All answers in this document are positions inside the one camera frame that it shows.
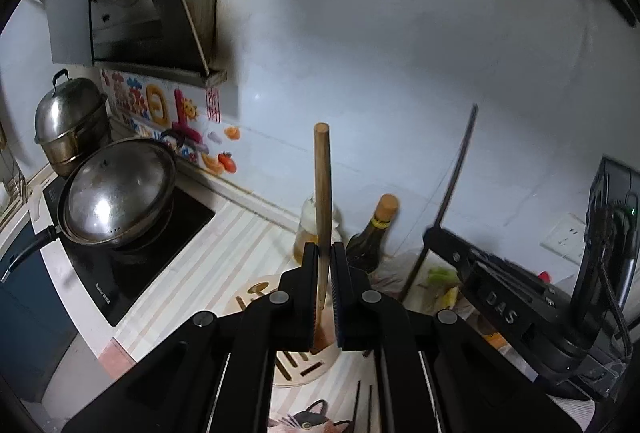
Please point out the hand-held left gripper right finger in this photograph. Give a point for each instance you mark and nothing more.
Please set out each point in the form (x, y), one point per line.
(339, 313)

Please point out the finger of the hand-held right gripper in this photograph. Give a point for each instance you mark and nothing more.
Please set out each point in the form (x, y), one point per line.
(450, 248)

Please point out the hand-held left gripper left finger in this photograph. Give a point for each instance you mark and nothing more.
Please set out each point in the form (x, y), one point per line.
(307, 313)

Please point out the cream utensil holder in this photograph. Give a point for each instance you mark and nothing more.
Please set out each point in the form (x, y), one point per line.
(295, 370)

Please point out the dark chopstick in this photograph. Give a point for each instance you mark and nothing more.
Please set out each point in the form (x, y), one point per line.
(371, 398)
(460, 163)
(355, 408)

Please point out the wooden chopstick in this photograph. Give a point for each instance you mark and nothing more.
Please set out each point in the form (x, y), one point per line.
(322, 188)

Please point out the clear plastic bag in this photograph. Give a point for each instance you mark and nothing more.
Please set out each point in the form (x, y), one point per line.
(440, 283)

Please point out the dark glass bottle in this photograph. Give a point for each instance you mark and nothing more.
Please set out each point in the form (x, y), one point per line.
(372, 238)

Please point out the glass jar with yellow liquid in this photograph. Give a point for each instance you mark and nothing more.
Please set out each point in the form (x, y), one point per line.
(306, 228)

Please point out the cat printed mat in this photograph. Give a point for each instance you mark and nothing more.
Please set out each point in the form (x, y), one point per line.
(310, 420)

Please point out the black induction cooktop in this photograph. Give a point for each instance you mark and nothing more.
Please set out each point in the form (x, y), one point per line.
(150, 273)

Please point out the black wok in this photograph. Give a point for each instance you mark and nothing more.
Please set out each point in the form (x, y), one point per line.
(150, 238)

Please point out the stainless steel wok lid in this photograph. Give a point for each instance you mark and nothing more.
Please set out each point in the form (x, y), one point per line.
(115, 193)

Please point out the blue cabinet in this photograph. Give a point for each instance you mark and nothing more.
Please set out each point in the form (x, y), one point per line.
(30, 303)

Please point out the stainless steel steamer pot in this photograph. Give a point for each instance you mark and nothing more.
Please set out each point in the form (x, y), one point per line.
(70, 113)

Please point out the white wall socket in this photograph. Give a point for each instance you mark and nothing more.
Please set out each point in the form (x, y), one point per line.
(565, 238)

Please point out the colourful wall sticker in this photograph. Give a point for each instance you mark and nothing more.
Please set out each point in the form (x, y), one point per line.
(150, 103)

